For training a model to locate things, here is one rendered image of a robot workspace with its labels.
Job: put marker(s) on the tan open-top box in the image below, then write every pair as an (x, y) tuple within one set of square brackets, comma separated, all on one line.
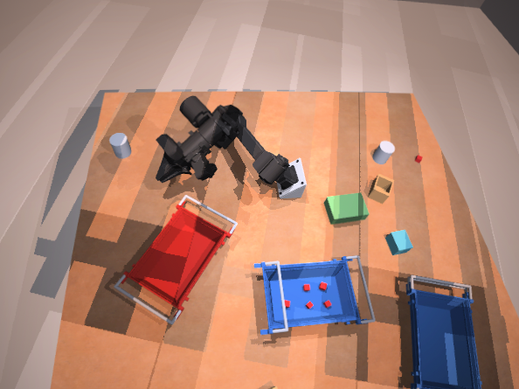
[(381, 188)]

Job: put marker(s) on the light blue cube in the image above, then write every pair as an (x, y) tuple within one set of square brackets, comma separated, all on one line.
[(398, 242)]

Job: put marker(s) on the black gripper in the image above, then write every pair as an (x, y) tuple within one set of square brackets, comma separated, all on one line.
[(173, 163)]

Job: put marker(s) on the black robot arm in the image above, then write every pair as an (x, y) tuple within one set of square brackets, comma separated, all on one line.
[(220, 127)]

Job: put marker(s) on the dark grey cylinder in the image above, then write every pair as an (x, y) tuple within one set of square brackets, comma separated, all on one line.
[(119, 144), (383, 152)]

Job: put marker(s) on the blue plastic tray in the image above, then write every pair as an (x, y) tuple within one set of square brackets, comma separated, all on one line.
[(445, 345), (339, 291)]

